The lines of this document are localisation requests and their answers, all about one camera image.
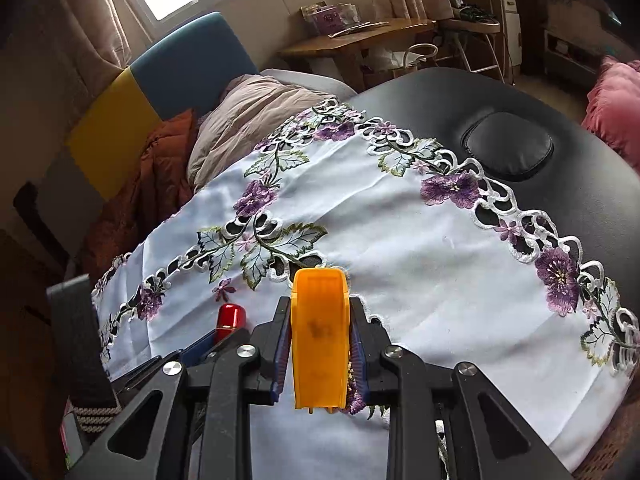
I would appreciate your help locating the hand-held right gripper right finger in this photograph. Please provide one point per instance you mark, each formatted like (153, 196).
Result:
(356, 362)

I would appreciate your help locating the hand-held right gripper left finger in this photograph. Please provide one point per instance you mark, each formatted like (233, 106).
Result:
(281, 360)

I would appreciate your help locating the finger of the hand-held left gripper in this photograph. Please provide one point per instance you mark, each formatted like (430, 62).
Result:
(197, 347)

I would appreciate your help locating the orange plastic block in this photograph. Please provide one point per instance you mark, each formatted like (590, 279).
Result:
(320, 340)

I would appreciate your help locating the white floral embroidered tablecloth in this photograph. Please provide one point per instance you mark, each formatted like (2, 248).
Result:
(400, 260)

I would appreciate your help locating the black rolled mat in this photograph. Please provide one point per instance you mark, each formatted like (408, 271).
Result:
(40, 225)

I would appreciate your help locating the rust brown quilted jacket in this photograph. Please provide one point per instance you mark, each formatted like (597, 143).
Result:
(150, 185)

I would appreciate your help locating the grey yellow blue headboard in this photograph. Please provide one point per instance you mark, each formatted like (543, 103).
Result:
(190, 55)

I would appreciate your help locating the wooden desk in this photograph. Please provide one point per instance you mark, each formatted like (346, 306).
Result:
(360, 42)

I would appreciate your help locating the papers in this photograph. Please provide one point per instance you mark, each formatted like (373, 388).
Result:
(360, 29)

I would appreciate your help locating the purple box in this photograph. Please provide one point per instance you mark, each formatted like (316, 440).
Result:
(330, 20)

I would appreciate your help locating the pink blanket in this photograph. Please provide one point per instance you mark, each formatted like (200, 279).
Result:
(615, 105)

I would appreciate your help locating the white narrow cabinet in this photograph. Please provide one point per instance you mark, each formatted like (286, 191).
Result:
(511, 25)

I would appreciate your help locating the dark low cabinet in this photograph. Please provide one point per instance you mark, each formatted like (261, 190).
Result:
(565, 55)

